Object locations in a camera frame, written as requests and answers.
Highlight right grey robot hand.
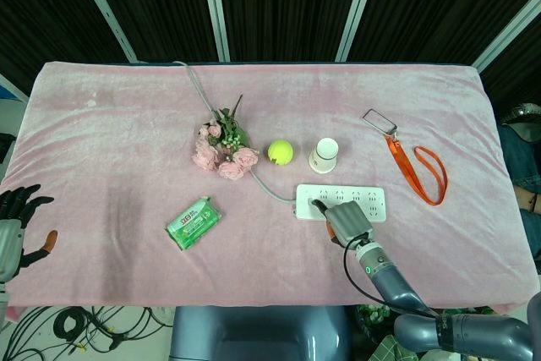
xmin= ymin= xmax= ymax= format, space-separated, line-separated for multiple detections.
xmin=311 ymin=198 xmax=376 ymax=250

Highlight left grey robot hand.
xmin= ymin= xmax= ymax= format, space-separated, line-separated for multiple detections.
xmin=0 ymin=183 xmax=58 ymax=282

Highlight white power strip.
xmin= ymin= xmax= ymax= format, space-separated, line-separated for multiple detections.
xmin=295 ymin=183 xmax=388 ymax=222

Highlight white paper cup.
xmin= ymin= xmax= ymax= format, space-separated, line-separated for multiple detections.
xmin=307 ymin=137 xmax=341 ymax=174

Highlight yellow-green tennis ball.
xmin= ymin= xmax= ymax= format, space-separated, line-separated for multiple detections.
xmin=267 ymin=139 xmax=295 ymax=166

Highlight clear badge holder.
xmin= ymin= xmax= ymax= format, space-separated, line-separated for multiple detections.
xmin=362 ymin=107 xmax=398 ymax=139

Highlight green patterned bags pile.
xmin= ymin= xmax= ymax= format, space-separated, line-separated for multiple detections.
xmin=354 ymin=304 xmax=428 ymax=361

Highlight pink artificial flower bouquet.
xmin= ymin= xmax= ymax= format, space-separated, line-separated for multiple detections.
xmin=192 ymin=94 xmax=260 ymax=182

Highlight pink plush table cloth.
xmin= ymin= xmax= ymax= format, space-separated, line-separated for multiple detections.
xmin=2 ymin=60 xmax=541 ymax=312

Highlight grey-blue robot torso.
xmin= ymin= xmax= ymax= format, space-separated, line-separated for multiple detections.
xmin=168 ymin=305 xmax=352 ymax=361

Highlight green wet wipes pack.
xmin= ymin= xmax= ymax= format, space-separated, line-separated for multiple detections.
xmin=165 ymin=195 xmax=223 ymax=252

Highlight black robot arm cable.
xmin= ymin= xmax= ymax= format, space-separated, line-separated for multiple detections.
xmin=342 ymin=232 xmax=440 ymax=318

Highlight orange lanyard strap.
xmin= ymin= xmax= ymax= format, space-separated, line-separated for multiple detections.
xmin=385 ymin=134 xmax=448 ymax=206

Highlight black floor cables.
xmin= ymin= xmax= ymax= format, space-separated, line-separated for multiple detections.
xmin=0 ymin=304 xmax=175 ymax=356

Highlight grey power strip cable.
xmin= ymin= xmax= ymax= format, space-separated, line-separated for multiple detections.
xmin=172 ymin=60 xmax=298 ymax=202

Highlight white partition post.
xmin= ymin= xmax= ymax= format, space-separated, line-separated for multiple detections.
xmin=199 ymin=0 xmax=232 ymax=63
xmin=69 ymin=0 xmax=139 ymax=63
xmin=336 ymin=0 xmax=384 ymax=63
xmin=473 ymin=0 xmax=541 ymax=73

